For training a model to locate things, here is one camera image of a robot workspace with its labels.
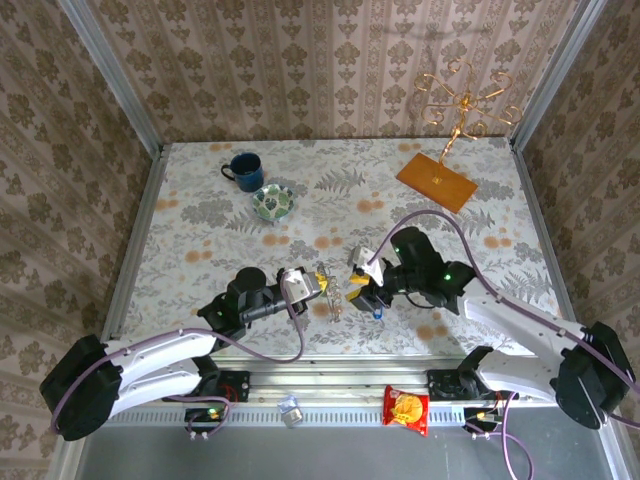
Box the silver metal keyring bundle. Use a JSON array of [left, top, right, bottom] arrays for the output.
[[314, 263, 346, 324]]

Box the green leaf pattern bowl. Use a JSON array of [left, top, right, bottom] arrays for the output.
[[250, 183, 296, 221]]

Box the red snack packet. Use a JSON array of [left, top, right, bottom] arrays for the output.
[[382, 384, 430, 438]]

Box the dark blue mug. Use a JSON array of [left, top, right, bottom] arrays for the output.
[[220, 152, 265, 194]]

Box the grey metal shelf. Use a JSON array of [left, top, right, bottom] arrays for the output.
[[49, 404, 631, 480]]

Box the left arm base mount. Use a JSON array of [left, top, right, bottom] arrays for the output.
[[162, 369, 251, 404]]

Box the gold wire stand wooden base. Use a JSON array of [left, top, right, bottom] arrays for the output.
[[395, 57, 524, 215]]

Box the left arm base cable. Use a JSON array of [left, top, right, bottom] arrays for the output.
[[163, 392, 235, 442]]

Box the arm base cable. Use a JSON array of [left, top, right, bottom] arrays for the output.
[[467, 384, 537, 480], [163, 392, 235, 442]]

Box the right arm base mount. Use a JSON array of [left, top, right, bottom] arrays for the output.
[[427, 369, 520, 402]]

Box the slotted grey cable duct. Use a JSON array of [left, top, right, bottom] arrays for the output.
[[114, 403, 616, 427]]

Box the aluminium table edge rail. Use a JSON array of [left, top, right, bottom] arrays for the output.
[[509, 139, 581, 331], [99, 144, 169, 344]]

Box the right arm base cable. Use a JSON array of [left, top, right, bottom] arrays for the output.
[[467, 384, 537, 480]]

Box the aluminium frame post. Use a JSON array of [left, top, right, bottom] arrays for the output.
[[57, 0, 166, 154], [509, 0, 609, 152]]

